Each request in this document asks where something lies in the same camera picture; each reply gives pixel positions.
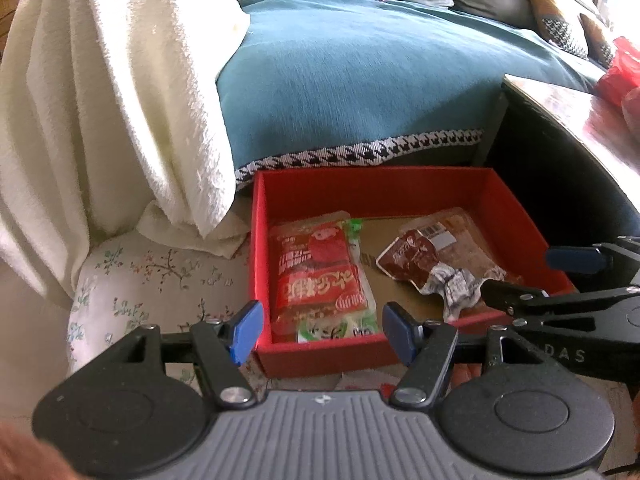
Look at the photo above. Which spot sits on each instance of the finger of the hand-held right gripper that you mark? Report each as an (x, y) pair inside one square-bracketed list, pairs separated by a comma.
[(575, 259), (520, 302)]

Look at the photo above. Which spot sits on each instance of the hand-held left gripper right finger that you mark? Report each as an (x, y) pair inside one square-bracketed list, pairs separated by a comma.
[(399, 332)]

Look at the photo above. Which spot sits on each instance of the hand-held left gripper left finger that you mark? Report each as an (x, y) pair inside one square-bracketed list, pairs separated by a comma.
[(246, 331)]

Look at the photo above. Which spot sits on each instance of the green bamboo shoot packet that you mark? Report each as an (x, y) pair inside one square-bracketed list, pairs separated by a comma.
[(340, 330)]

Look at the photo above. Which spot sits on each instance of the dark brown snack packet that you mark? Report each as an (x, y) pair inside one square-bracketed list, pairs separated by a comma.
[(420, 255)]

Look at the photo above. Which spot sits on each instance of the red snack packet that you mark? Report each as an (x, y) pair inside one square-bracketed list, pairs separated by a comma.
[(315, 270)]

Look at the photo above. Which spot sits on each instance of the red cardboard box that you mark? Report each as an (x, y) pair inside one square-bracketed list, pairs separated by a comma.
[(350, 195)]

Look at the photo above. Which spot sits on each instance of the dark coffee table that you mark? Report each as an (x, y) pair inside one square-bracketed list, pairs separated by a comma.
[(550, 185)]

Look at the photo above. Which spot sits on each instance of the red peach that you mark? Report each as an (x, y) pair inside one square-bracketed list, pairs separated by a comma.
[(632, 110)]

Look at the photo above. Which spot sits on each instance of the red plastic bag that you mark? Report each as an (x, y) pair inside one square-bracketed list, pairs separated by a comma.
[(622, 70)]

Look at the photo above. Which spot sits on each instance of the orange patterned throw pillow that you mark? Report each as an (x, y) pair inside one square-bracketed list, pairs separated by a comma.
[(600, 40), (555, 15)]

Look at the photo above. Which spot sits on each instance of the teal sofa blanket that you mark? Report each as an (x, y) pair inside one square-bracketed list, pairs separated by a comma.
[(350, 85)]

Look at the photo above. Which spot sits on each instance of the white towel blanket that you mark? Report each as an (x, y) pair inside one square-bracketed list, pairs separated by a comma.
[(100, 90)]

